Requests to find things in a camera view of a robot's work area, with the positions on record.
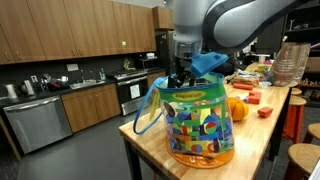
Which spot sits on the clear bag of foam blocks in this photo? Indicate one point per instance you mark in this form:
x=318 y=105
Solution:
x=197 y=120

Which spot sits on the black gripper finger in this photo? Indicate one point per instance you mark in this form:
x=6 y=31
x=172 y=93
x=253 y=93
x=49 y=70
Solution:
x=192 y=81
x=171 y=82

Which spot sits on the small red foam block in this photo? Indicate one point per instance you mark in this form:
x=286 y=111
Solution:
x=265 y=112

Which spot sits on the upper wooden cabinets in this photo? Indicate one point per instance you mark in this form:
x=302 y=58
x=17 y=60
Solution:
x=40 y=30

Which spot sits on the wooden cabinets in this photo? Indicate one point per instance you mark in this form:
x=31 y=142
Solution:
x=40 y=30
x=88 y=107

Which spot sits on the stainless steel dishwasher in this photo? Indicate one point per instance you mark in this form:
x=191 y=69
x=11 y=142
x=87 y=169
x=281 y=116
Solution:
x=38 y=123

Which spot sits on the stainless steel oven range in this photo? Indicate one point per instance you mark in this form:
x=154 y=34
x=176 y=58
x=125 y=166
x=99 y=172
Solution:
x=132 y=87

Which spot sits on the orange plush ball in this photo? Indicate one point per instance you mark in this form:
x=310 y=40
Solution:
x=239 y=109

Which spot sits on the black microwave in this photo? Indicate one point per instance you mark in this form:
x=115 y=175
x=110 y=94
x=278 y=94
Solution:
x=148 y=63

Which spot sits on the wooden stool orange legs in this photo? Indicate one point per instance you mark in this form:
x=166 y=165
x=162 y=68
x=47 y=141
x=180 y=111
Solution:
x=294 y=119

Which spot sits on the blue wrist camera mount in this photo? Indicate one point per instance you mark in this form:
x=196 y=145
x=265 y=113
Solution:
x=204 y=63

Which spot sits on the lower wooden cabinets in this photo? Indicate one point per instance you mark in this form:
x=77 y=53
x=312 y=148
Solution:
x=88 y=107

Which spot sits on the bagged bread loaf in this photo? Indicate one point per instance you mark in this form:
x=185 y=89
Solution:
x=246 y=77

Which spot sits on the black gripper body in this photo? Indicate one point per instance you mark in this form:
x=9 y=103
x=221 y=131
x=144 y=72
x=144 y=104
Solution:
x=183 y=71

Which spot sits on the clear brown printed bag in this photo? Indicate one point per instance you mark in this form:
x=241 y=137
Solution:
x=290 y=64

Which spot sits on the wooden stool near right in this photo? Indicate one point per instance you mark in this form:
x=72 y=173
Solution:
x=303 y=158

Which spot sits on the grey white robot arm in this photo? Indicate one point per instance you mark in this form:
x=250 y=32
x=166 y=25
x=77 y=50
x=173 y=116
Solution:
x=206 y=32

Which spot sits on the kitchen sink with faucet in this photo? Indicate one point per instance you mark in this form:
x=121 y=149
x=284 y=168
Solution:
x=84 y=82

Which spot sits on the red arch foam block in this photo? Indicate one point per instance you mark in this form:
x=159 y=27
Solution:
x=254 y=97

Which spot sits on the electric kettle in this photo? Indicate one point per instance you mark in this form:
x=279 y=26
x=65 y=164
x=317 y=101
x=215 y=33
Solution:
x=27 y=87

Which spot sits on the white pitcher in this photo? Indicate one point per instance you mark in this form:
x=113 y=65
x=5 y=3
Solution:
x=11 y=91

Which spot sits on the wooden stool middle right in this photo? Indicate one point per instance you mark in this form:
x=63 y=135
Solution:
x=313 y=132

